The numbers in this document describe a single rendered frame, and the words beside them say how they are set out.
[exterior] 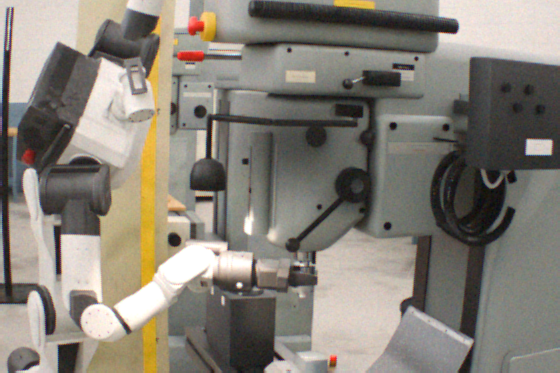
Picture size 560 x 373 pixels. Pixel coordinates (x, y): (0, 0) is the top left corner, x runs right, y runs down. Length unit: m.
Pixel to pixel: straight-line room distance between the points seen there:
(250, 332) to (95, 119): 0.66
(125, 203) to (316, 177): 1.85
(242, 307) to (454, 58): 0.79
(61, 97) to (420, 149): 0.79
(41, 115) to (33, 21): 8.84
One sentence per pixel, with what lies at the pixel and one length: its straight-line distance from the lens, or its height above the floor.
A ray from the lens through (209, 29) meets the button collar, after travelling 1.59.
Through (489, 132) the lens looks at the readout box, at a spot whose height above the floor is 1.59.
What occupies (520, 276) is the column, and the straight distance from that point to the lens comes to 1.82.
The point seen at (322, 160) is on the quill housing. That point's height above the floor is 1.50.
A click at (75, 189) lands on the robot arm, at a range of 1.69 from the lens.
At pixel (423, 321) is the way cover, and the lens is 2.01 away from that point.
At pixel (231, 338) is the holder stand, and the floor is 1.02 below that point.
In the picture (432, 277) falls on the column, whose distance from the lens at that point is 1.98.
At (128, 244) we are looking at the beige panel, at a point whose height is 0.93.
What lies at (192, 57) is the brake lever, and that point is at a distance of 1.70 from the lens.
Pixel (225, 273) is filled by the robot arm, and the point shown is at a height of 1.25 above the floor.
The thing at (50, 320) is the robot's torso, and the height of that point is 1.01.
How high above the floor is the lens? 1.68
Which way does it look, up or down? 7 degrees down
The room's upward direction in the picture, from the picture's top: 2 degrees clockwise
